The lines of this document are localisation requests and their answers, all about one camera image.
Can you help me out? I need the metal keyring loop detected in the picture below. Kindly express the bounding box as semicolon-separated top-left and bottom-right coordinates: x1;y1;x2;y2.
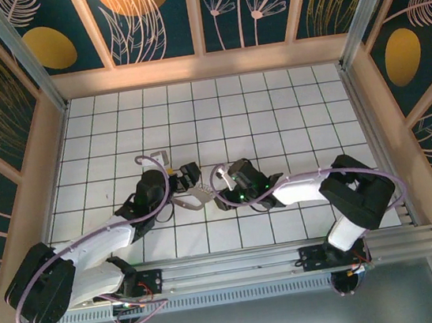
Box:
171;190;216;216

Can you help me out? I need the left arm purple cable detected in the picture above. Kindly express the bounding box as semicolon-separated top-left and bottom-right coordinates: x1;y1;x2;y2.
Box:
0;150;193;323

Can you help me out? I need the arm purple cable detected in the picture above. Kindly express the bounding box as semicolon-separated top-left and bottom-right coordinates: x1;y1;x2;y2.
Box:
0;150;193;323
207;140;414;257

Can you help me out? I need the long aluminium base rail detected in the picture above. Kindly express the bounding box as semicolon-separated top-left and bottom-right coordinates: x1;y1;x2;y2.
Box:
15;223;432;315

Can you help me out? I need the grey slotted cable duct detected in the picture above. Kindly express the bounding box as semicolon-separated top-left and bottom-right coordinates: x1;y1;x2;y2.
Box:
35;272;337;323

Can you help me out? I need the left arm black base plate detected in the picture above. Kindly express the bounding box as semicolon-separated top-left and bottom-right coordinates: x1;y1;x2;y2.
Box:
107;266;167;303

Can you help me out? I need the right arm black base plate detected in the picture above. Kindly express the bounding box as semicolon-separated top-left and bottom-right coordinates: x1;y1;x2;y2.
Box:
297;236;374;278

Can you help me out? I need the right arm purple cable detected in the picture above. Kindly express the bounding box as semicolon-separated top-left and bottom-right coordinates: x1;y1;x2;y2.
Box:
207;140;414;257

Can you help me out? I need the aluminium side rail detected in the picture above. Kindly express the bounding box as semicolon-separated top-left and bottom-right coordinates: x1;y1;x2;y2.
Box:
337;56;426;235

